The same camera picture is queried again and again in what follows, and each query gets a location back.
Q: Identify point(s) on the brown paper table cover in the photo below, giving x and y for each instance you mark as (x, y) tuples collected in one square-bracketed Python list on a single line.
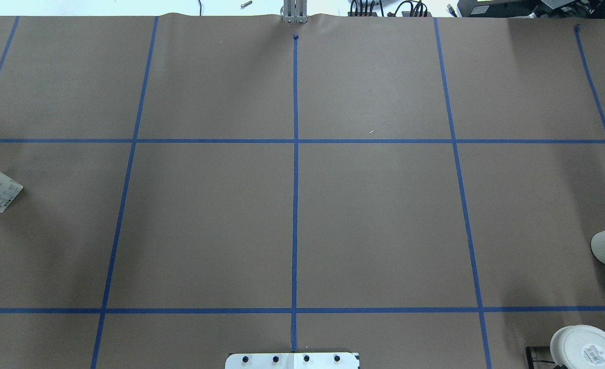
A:
[(420, 191)]

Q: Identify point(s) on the black power strip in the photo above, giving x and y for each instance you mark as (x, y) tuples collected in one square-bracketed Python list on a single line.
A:
[(389, 9)]

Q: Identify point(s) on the white mug in rack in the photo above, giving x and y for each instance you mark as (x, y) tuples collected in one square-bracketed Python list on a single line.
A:
[(578, 346)]

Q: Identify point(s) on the aluminium frame post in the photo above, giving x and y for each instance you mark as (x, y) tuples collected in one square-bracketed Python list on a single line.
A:
[(295, 12)]

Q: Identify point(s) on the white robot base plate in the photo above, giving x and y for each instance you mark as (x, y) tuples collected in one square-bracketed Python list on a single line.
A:
[(293, 360)]

